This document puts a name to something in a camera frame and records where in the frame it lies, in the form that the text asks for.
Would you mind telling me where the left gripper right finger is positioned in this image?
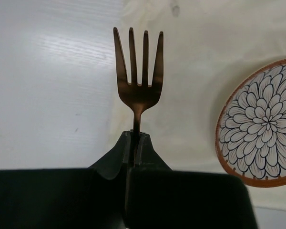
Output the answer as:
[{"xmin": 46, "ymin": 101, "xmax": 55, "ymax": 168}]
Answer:
[{"xmin": 127, "ymin": 133, "xmax": 172, "ymax": 229}]

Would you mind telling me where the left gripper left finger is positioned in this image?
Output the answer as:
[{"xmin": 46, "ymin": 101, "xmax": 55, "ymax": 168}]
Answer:
[{"xmin": 90, "ymin": 131, "xmax": 131, "ymax": 229}]

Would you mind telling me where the copper fork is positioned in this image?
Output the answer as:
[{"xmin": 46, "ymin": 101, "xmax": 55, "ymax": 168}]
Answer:
[{"xmin": 113, "ymin": 27, "xmax": 164, "ymax": 162}]

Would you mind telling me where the floral patterned ceramic plate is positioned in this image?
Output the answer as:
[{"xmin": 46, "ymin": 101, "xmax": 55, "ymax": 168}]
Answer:
[{"xmin": 215, "ymin": 59, "xmax": 286, "ymax": 187}]

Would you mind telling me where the cream cloth napkin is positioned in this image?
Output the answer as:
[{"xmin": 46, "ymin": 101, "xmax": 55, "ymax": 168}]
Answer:
[{"xmin": 119, "ymin": 0, "xmax": 286, "ymax": 210}]

